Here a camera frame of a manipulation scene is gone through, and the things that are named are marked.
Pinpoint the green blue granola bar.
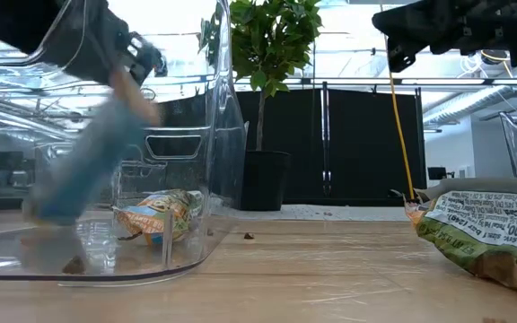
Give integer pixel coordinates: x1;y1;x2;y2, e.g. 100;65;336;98
415;177;517;300

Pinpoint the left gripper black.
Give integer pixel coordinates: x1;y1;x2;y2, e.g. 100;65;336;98
0;0;163;86

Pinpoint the yellow cable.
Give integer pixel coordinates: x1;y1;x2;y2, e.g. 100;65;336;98
379;0;417;202

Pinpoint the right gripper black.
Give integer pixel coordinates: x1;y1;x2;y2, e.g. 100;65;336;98
372;0;517;74

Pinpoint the large brown granola crumb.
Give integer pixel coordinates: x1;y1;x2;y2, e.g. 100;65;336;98
61;255;87;275

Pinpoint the black partition panel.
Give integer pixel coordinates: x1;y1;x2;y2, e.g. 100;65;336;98
123;87;426;211

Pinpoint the potted green plant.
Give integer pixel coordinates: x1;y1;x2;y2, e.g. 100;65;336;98
197;0;325;213

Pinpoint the black metal table frame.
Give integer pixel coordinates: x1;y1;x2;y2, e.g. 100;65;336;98
233;75;517;91

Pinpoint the orange green granola bar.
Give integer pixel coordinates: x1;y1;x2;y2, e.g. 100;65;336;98
402;193;425;225
113;192;204;247

